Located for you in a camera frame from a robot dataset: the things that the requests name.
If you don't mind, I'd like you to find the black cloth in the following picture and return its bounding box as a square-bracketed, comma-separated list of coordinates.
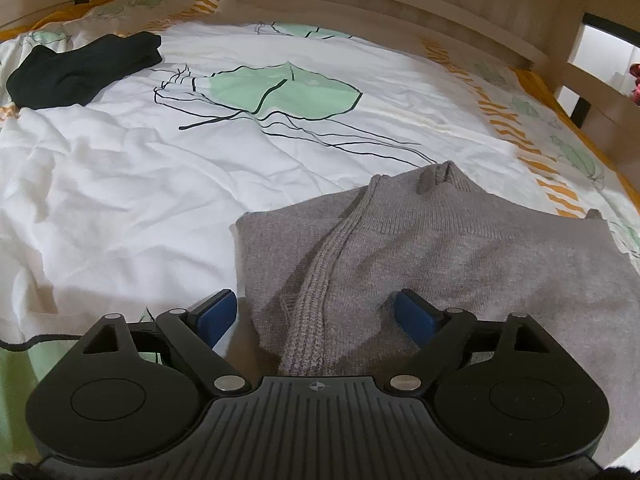
[6, 31, 164, 110]

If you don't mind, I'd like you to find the light wooden bed frame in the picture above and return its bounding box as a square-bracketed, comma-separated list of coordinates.
[0, 0, 640, 166]

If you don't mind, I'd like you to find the grey knit sweater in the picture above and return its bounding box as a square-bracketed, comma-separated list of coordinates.
[230, 160, 640, 468]

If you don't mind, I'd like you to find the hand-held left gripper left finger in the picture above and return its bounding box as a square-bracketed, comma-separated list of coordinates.
[81, 288, 249, 395]

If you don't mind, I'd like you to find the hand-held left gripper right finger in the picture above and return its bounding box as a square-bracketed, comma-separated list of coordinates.
[389, 288, 552, 395]

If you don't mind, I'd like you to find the white leaf print blanket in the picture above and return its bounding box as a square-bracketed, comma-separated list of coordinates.
[0, 0, 640, 411]

